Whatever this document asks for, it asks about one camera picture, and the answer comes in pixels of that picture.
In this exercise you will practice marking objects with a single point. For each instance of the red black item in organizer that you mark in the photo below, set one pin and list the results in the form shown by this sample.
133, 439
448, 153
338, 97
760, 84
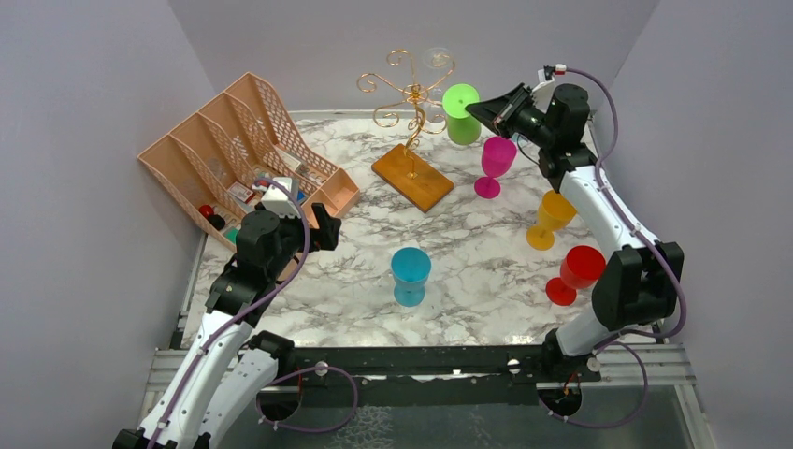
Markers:
213, 218

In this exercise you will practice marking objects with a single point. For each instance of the red wine glass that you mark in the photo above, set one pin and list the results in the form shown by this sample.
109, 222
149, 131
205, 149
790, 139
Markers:
580, 269

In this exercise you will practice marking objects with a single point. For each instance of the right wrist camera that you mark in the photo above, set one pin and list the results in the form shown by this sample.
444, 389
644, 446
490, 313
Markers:
542, 92

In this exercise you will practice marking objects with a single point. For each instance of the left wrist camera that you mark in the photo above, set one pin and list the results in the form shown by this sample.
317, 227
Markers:
274, 199

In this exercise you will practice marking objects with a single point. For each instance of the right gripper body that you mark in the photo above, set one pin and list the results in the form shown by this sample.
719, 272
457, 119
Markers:
529, 123

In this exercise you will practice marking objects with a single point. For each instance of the pink plastic desk organizer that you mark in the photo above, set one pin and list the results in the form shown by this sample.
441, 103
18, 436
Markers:
241, 134

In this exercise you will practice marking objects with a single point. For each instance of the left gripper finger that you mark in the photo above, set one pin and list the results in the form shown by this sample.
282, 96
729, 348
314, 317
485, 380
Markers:
327, 235
324, 221

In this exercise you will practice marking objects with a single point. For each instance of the gold wine glass rack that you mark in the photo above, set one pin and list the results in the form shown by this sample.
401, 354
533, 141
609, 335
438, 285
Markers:
403, 168

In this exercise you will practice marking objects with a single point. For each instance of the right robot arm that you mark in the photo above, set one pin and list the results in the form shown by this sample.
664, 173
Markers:
641, 281

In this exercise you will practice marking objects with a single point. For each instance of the black mounting rail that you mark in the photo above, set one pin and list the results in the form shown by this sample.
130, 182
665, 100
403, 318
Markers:
462, 375

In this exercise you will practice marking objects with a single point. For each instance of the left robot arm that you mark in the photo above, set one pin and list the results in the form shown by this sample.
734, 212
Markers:
214, 383

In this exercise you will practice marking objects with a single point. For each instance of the small card box in organizer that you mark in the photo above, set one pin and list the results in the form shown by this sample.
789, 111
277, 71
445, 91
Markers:
241, 192

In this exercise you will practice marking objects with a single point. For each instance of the clear wine glass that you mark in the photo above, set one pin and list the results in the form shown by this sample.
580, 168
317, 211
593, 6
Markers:
439, 62

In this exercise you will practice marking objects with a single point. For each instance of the green wine glass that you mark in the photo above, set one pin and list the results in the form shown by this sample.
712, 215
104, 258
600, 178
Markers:
462, 128

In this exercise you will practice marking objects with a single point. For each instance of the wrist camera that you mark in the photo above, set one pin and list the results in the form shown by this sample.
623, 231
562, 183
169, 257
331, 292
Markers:
542, 92
274, 199

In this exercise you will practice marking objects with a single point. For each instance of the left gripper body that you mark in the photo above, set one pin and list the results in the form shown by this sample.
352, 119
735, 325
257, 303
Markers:
293, 233

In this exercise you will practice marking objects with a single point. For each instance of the magenta wine glass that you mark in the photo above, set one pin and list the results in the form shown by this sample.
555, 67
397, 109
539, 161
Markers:
497, 158

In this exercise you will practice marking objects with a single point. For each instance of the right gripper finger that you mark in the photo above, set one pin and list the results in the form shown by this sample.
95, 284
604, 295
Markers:
493, 123
489, 110

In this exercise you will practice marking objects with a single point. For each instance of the blue wine glass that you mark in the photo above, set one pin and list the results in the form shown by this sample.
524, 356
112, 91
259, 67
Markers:
410, 268

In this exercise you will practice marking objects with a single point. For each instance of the yellow wine glass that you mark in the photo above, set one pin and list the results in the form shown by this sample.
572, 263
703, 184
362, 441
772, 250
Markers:
554, 213

